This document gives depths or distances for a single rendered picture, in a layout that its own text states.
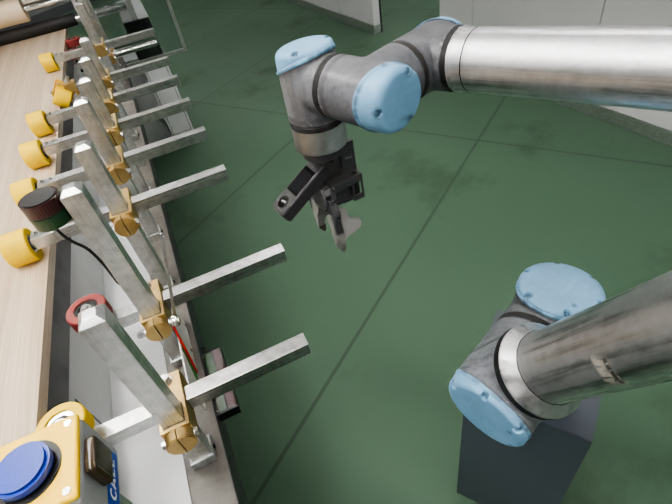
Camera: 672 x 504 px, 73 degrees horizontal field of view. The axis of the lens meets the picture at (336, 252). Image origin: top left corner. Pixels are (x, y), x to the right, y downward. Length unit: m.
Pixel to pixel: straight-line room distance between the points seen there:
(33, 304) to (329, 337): 1.14
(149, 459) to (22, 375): 0.31
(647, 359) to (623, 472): 1.15
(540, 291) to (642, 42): 0.45
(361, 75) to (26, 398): 0.76
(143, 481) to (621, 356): 0.90
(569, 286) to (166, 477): 0.87
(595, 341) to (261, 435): 1.33
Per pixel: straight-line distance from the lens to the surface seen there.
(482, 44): 0.67
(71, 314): 1.05
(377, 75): 0.61
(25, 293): 1.19
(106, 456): 0.43
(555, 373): 0.70
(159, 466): 1.11
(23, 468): 0.42
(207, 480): 0.96
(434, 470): 1.63
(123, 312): 1.05
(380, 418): 1.71
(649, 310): 0.59
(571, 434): 1.06
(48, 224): 0.84
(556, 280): 0.92
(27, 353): 1.05
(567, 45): 0.63
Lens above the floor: 1.53
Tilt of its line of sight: 42 degrees down
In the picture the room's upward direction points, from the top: 12 degrees counter-clockwise
